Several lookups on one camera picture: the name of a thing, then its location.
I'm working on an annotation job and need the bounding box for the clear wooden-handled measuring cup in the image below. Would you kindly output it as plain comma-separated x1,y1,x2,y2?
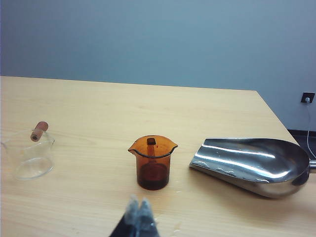
0,120,55,181

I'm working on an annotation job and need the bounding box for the black wall socket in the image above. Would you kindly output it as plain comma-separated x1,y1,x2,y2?
300,91,316,104

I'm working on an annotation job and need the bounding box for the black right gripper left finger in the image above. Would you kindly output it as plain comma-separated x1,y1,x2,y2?
108,194,140,237

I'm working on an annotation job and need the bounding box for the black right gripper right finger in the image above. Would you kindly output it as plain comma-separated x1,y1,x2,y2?
134,197,161,237

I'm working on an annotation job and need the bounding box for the amber measuring cup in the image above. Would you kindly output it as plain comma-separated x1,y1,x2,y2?
127,135,179,191

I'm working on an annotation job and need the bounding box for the stainless steel scoop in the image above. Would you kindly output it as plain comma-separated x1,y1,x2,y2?
189,137,316,199

